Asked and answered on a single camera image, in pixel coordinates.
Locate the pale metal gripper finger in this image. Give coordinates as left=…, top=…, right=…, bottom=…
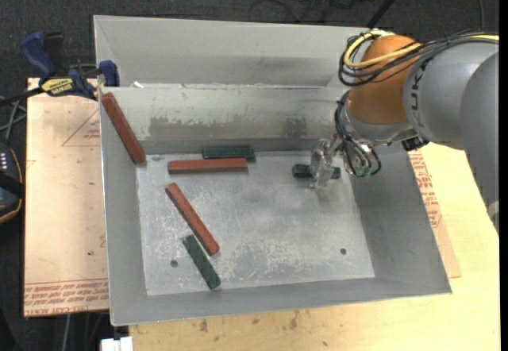
left=309, top=164, right=335, bottom=189
left=311, top=138, right=333, bottom=168

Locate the dark green block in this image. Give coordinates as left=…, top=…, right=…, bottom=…
left=202, top=145, right=256, bottom=162
left=292, top=164, right=342, bottom=181
left=181, top=234, right=222, bottom=291

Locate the grey metal bin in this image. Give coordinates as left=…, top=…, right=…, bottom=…
left=93, top=14, right=453, bottom=327

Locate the red-brown flat block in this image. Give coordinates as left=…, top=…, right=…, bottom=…
left=101, top=92, right=147, bottom=164
left=167, top=157, right=248, bottom=175
left=164, top=182, right=221, bottom=257

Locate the black cylinder on white bracket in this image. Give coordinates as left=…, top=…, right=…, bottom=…
left=400, top=135, right=430, bottom=152

